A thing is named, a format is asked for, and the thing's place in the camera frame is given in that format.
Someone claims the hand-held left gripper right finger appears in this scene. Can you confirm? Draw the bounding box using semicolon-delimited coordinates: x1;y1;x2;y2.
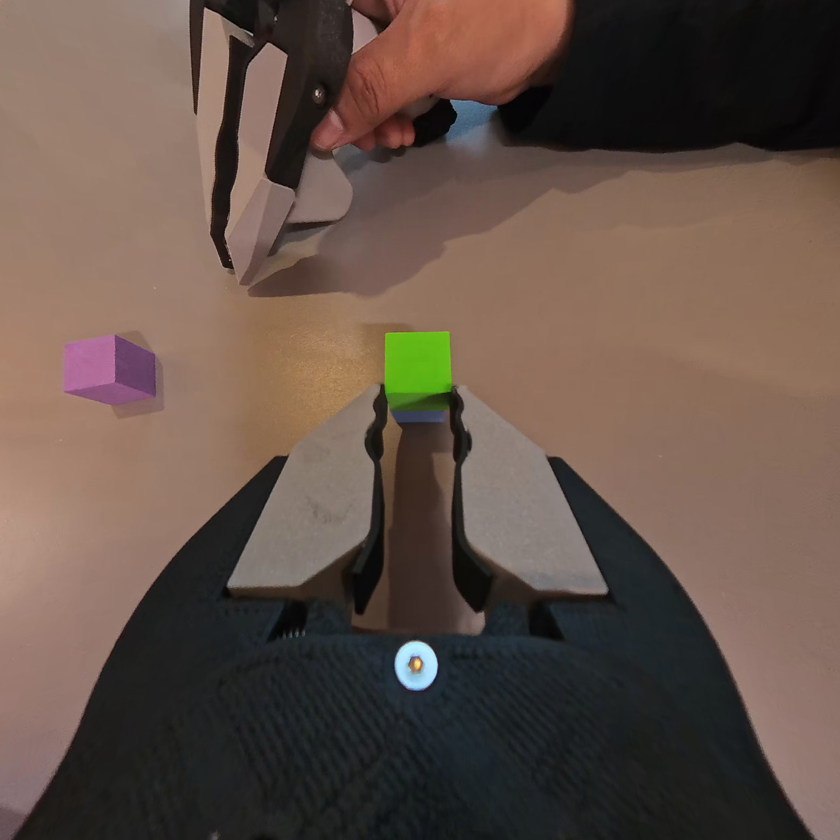
451;385;609;613

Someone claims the purple foam cube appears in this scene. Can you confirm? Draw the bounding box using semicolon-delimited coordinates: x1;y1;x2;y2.
63;335;157;404

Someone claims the person's right hand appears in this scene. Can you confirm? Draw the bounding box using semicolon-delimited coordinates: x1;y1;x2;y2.
311;0;578;153

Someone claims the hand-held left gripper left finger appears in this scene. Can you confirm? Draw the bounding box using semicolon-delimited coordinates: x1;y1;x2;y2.
227;385;387;616

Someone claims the green foam cube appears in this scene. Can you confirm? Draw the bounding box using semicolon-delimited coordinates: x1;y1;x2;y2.
385;331;454;413

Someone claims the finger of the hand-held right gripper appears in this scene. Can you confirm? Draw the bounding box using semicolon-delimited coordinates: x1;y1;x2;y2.
225;39;355;287
194;8;257;271

